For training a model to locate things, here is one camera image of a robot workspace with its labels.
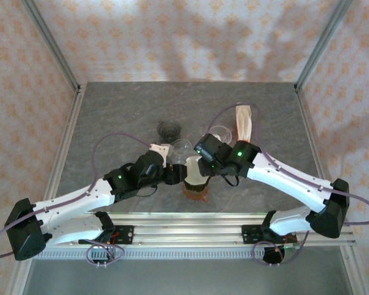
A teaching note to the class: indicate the white paper coffee filter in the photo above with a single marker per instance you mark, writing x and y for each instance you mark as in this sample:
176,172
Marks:
193,172

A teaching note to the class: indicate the clear plastic server jug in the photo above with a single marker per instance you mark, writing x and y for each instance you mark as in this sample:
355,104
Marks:
181,149

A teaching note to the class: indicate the orange plastic server jug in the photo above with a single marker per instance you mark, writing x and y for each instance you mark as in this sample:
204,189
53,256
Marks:
196,196

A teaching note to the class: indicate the clear plastic dripper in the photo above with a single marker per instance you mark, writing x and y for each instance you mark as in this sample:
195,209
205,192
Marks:
223,132

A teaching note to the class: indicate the white orange filter pack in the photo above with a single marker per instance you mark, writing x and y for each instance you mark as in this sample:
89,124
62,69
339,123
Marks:
244,123

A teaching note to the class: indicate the smoky grey plastic dripper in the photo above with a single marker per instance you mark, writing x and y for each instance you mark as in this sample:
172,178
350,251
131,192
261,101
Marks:
169,130

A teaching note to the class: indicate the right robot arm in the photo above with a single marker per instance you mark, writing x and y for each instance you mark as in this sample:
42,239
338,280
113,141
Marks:
289,181

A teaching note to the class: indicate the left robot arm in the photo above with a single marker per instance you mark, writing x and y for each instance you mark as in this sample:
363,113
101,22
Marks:
73,199

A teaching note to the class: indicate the small green circuit board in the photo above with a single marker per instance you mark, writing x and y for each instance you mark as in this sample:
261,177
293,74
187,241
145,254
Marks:
292,246

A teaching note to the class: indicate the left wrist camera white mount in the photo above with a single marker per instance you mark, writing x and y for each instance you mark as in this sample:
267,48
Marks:
161,150

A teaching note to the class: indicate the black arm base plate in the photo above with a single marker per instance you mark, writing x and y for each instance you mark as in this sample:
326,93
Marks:
249,235
126,235

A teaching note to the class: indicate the aluminium table side rail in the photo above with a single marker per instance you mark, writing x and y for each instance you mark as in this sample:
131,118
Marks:
303,107
71,123

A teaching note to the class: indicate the aluminium frame post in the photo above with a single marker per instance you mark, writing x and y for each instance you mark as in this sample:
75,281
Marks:
321,46
53,46

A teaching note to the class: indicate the aluminium frame bar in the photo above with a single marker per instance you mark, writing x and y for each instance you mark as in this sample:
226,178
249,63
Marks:
353,273
18,273

